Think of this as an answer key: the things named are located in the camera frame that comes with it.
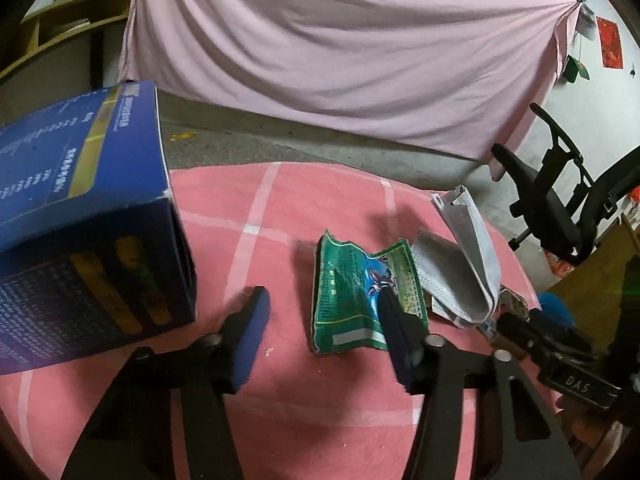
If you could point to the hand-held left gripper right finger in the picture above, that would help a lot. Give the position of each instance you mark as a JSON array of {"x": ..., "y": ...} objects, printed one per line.
[{"x": 395, "y": 330}]

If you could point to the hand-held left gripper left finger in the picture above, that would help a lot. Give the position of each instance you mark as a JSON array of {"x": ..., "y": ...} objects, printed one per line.
[{"x": 250, "y": 340}]

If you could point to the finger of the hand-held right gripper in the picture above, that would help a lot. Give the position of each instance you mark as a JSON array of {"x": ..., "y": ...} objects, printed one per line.
[
  {"x": 520, "y": 332},
  {"x": 555, "y": 310}
]

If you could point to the blue snack wrapper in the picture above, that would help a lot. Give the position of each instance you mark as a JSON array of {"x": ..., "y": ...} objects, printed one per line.
[{"x": 487, "y": 331}]

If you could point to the green snack wrapper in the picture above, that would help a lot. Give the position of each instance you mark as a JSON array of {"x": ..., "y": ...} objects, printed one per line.
[{"x": 345, "y": 290}]

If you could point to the white plastic bag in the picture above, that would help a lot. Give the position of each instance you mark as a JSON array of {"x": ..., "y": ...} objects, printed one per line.
[{"x": 475, "y": 255}]

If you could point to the person's right hand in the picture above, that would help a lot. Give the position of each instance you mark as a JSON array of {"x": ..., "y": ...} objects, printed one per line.
[{"x": 595, "y": 430}]

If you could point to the red packet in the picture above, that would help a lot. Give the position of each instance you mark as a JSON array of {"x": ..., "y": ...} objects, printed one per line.
[{"x": 560, "y": 263}]

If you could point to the black office chair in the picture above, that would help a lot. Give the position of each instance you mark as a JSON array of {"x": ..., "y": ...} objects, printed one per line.
[{"x": 550, "y": 210}]

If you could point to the pink checked blanket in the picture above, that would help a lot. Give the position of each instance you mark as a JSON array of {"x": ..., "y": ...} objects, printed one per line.
[{"x": 325, "y": 410}]

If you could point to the blue cardboard box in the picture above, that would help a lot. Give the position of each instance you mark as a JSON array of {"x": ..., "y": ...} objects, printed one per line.
[{"x": 75, "y": 185}]

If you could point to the green red hanging ornament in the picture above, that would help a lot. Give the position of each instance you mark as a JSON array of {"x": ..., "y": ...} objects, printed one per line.
[{"x": 580, "y": 69}]

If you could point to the pink hanging sheet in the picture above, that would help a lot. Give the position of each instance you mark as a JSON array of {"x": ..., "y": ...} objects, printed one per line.
[{"x": 325, "y": 45}]

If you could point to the red paper wall decoration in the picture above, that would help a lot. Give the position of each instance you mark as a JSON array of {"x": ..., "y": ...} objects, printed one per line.
[{"x": 610, "y": 42}]

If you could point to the white wall lamp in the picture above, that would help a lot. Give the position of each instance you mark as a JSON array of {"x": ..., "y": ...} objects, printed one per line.
[{"x": 585, "y": 7}]

